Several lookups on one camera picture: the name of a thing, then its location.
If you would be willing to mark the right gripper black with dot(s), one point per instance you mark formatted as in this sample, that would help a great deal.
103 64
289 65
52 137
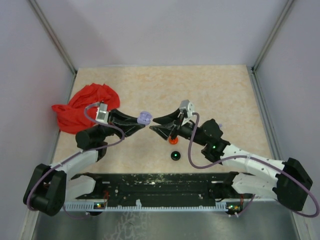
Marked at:
165 131

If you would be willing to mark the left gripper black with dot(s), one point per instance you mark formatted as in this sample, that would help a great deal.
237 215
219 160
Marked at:
128 124

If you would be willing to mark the orange earbud charging case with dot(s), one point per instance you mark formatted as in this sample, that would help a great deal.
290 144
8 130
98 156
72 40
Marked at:
173 141

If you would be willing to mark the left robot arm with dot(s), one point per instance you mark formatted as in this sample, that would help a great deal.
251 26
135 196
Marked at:
52 185

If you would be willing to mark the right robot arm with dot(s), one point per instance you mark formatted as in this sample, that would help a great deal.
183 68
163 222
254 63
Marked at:
285 181

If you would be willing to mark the red cloth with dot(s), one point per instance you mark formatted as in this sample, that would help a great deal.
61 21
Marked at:
71 118

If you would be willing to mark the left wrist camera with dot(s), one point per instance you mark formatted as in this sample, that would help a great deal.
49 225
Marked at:
102 113

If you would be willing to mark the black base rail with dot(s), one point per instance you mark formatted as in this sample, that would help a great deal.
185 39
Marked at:
163 189

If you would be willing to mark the white cable duct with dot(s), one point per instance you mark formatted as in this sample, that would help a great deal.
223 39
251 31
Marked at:
99 206

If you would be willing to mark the left aluminium frame post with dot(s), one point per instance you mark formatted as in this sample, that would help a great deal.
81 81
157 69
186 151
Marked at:
38 12

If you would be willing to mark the aluminium frame post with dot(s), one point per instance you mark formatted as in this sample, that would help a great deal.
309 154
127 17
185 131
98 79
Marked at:
289 4
38 12

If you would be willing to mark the right aluminium frame post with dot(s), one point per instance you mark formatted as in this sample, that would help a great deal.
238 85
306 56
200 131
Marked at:
289 4

